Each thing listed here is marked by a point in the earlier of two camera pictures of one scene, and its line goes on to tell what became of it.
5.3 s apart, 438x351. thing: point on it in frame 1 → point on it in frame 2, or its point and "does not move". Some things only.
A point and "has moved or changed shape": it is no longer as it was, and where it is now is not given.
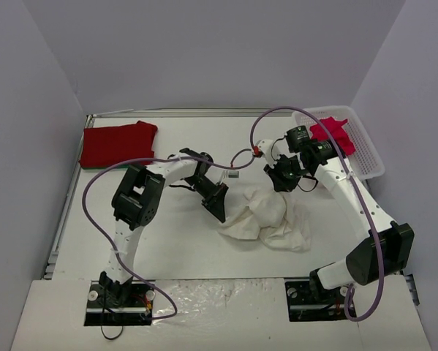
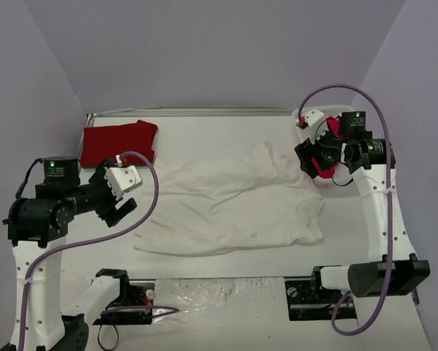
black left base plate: x=129 y=303 does not move
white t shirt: x=278 y=220 has moved or changed shape
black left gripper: x=214 y=196 → x=104 y=197
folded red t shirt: x=104 y=147 does not move
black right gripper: x=282 y=175 → x=311 y=155
